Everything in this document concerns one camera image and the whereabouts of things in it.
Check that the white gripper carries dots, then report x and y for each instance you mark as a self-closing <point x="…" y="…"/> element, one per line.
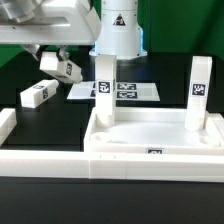
<point x="48" y="22"/>

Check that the white U-shaped fence frame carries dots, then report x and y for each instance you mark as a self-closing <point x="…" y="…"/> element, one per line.
<point x="103" y="165"/>

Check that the white desk top tray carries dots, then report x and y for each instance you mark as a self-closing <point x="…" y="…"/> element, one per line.
<point x="155" y="131"/>

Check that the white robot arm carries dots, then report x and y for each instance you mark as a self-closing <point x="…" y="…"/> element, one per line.
<point x="114" y="30"/>

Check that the marker sheet with tags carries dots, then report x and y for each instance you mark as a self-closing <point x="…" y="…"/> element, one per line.
<point x="126" y="91"/>

